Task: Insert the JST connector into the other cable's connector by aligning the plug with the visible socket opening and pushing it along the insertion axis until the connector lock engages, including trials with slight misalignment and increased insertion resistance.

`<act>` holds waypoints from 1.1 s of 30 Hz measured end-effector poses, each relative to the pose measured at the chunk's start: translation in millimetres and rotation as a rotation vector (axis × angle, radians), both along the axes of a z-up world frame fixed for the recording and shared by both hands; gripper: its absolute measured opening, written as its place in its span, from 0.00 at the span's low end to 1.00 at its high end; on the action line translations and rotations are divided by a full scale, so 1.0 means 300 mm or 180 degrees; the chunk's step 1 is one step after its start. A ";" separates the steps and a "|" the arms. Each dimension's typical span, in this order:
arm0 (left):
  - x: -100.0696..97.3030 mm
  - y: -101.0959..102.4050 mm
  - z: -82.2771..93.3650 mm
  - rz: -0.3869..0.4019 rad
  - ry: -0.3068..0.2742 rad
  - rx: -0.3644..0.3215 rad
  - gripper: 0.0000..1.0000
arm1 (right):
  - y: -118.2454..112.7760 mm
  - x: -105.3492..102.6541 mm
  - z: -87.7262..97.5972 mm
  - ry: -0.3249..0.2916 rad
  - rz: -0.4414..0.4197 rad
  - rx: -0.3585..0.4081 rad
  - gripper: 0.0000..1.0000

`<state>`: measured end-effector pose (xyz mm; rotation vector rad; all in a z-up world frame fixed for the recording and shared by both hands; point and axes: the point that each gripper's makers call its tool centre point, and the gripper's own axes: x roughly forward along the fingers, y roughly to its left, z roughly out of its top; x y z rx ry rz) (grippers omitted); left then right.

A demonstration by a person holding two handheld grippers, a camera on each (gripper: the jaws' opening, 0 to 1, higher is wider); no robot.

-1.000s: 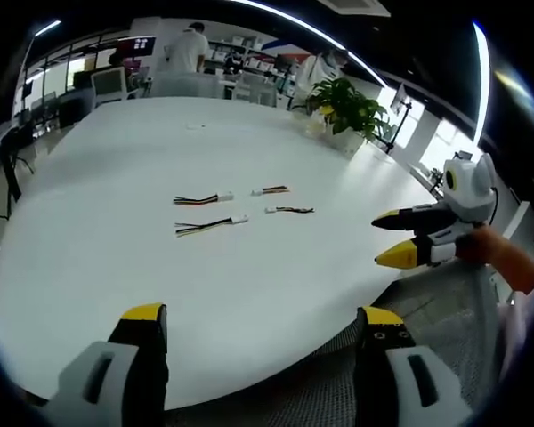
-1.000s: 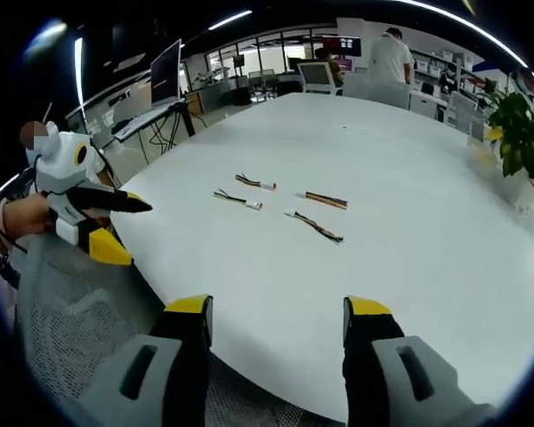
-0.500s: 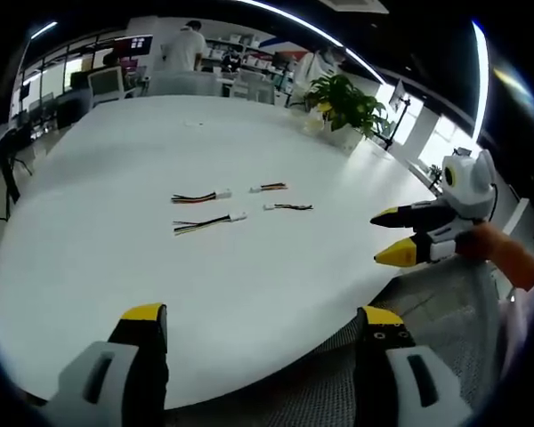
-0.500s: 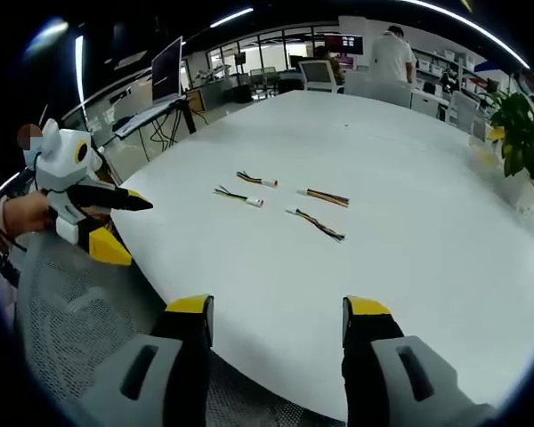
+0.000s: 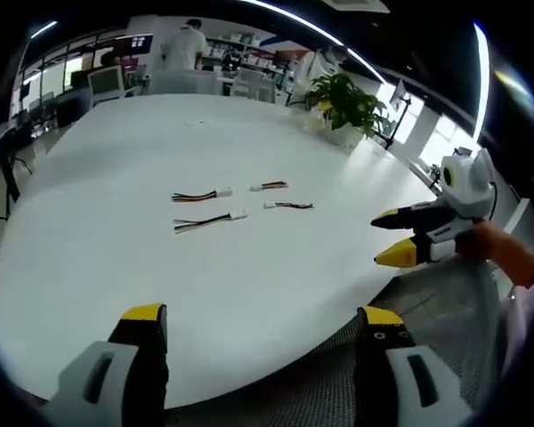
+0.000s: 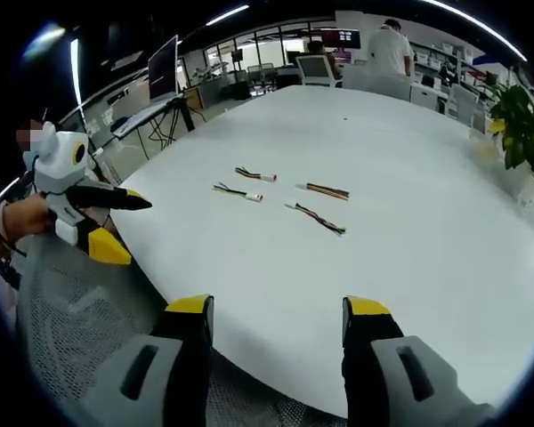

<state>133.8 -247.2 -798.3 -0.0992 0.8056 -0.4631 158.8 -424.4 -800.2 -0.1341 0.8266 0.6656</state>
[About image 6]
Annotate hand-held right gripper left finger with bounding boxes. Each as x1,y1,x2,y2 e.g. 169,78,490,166
77,294,214,427

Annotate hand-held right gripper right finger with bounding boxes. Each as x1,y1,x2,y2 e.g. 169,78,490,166
341,295,495,427

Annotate JST cable with white socket connector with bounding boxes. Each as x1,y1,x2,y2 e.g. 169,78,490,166
234,166,279,183
212,181,264,203

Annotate JST cable with white plug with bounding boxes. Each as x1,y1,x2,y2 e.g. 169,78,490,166
284,202,347,237
294,181,352,202

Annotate person's left hand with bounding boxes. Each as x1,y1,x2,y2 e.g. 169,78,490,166
0,195,57,244

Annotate grey mesh office chair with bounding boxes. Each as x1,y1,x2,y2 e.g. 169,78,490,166
16,242,352,427

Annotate large monitor on stand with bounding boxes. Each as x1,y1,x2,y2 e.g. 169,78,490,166
147,34,182,104

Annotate white office chair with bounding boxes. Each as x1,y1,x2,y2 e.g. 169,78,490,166
295,54,343,89

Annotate green potted plant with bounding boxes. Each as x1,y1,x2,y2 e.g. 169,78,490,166
479,70,534,199

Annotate wall screen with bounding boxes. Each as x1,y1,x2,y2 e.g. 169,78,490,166
320,28,361,51

